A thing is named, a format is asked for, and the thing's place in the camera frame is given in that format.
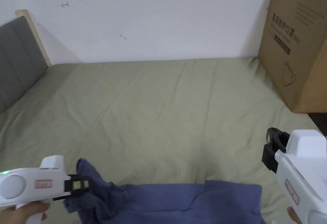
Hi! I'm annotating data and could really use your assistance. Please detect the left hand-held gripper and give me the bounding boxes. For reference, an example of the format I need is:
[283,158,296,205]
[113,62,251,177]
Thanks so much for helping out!
[0,155,93,224]

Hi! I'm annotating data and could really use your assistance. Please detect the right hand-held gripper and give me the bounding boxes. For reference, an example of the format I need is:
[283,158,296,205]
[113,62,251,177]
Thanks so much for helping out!
[262,127,327,224]

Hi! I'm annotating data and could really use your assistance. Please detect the dark blue shirt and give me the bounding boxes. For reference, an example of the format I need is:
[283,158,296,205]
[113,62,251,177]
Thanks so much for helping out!
[63,157,264,224]

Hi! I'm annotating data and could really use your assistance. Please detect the person's left hand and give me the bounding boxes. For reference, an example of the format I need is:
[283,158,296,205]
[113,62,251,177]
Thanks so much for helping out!
[0,200,48,224]

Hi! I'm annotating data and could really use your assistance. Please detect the person's right hand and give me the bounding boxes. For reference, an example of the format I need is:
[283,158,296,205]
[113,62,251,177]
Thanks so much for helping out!
[286,206,311,224]

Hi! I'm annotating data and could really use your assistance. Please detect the large brown cardboard carton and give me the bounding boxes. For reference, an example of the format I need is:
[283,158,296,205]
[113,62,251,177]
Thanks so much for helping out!
[257,0,327,114]

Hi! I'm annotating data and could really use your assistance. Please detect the bed with pale green sheet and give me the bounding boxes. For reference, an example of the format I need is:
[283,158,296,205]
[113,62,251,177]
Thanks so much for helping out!
[0,56,327,224]

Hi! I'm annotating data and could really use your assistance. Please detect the grey padded headboard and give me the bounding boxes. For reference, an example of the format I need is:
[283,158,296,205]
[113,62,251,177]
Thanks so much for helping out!
[0,9,53,116]

